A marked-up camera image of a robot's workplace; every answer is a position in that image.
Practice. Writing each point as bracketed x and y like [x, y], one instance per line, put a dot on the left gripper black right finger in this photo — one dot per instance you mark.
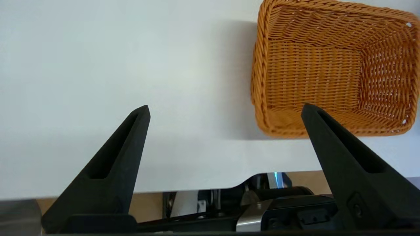
[361, 183]

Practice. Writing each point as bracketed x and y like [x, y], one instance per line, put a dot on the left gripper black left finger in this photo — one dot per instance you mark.
[108, 183]

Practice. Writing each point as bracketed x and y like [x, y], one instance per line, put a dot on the orange wicker basket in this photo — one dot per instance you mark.
[311, 65]

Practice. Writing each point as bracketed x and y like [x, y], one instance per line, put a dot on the grey metal robot part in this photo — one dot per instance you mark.
[18, 218]

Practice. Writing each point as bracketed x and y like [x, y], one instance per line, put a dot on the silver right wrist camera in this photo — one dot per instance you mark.
[277, 179]

